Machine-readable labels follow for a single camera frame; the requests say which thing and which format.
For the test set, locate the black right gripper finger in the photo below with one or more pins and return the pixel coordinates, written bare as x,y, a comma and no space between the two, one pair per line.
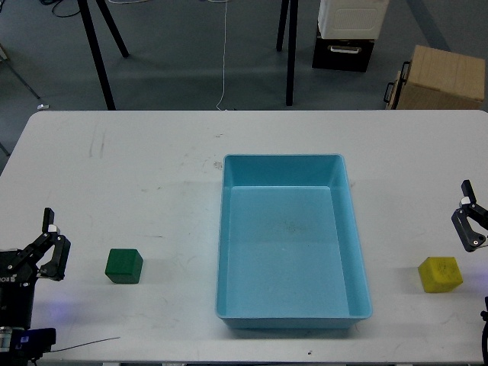
469,212

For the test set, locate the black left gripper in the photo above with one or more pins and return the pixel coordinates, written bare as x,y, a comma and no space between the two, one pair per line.
45,257

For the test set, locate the yellow wooden block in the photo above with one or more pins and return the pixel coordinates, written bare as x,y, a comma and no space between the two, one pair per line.
440,274

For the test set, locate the green wooden block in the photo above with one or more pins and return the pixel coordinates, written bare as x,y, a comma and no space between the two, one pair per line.
124,266

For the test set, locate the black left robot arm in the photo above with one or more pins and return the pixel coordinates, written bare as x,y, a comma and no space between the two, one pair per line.
22,346

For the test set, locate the light blue plastic box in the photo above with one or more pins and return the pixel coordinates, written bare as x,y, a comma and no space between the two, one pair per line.
289,253

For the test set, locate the white appliance box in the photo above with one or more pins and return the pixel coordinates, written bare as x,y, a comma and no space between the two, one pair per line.
351,20

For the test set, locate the black drawer cabinet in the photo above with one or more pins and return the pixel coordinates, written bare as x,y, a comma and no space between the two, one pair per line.
342,55

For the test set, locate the black stand legs right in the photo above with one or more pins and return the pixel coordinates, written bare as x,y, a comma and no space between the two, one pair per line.
288,20

